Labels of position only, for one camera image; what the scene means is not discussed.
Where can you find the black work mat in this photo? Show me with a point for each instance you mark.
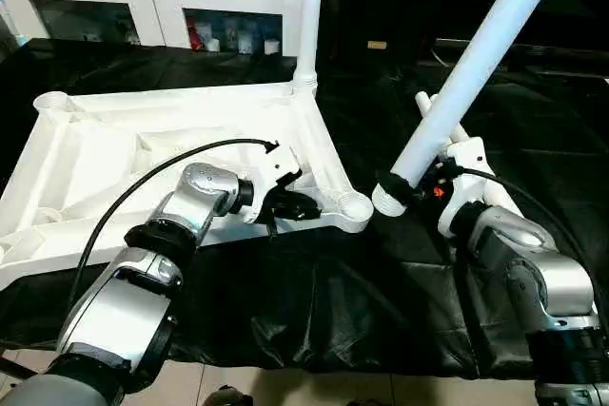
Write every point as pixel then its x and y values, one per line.
pixel 362 311

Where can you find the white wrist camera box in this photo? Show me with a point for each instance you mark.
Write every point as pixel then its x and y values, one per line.
pixel 271 173
pixel 468 173

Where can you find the white plastic table top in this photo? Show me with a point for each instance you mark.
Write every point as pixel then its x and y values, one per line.
pixel 105 149

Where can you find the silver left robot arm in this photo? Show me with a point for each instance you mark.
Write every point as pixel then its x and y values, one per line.
pixel 152 254

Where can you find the black tripod stand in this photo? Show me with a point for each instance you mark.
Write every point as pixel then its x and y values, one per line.
pixel 11 365

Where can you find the small tan tag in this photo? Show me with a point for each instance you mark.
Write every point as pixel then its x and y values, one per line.
pixel 378 45

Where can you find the dark left robot foot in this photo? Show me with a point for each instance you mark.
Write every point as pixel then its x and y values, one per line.
pixel 225 396

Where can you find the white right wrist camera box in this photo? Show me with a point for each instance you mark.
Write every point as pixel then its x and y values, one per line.
pixel 468 173

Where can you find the white plastic table leg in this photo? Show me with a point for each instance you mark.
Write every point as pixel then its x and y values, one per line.
pixel 425 102
pixel 309 7
pixel 497 192
pixel 476 64

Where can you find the red bottle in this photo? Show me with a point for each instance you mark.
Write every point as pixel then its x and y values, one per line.
pixel 195 33

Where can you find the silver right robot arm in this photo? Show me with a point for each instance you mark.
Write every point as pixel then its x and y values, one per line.
pixel 533 273

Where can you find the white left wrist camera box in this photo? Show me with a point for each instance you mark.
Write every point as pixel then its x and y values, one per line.
pixel 271 173

